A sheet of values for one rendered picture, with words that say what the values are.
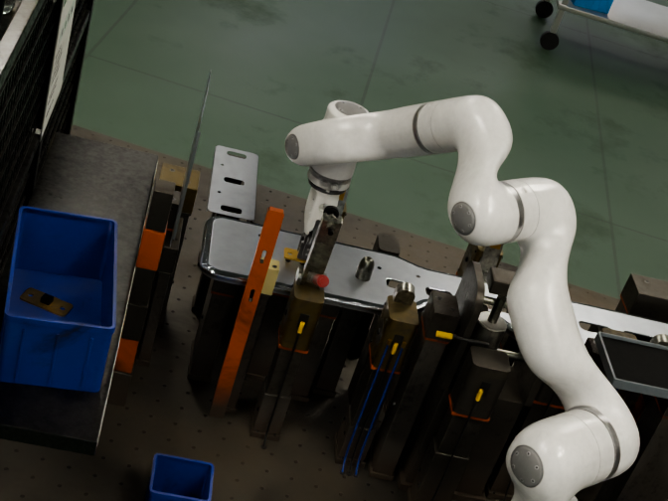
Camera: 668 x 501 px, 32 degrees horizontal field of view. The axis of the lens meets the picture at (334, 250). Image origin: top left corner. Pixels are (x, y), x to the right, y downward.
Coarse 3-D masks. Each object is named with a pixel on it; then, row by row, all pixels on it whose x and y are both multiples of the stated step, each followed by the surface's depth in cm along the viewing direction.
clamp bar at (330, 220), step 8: (328, 208) 216; (336, 208) 216; (328, 216) 215; (336, 216) 216; (320, 224) 214; (328, 224) 213; (336, 224) 213; (320, 232) 214; (328, 232) 212; (336, 232) 214; (320, 240) 215; (328, 240) 215; (312, 248) 217; (320, 248) 217; (328, 248) 217; (312, 256) 218; (320, 256) 218; (328, 256) 218; (312, 264) 219; (320, 264) 219; (304, 272) 221; (320, 272) 221; (304, 280) 222
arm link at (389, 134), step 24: (336, 120) 210; (360, 120) 209; (384, 120) 207; (408, 120) 202; (288, 144) 217; (312, 144) 212; (336, 144) 209; (360, 144) 209; (384, 144) 207; (408, 144) 203
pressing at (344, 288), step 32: (224, 224) 242; (256, 224) 246; (224, 256) 232; (352, 256) 245; (384, 256) 249; (288, 288) 229; (352, 288) 236; (384, 288) 239; (416, 288) 242; (448, 288) 245; (608, 320) 253; (640, 320) 256
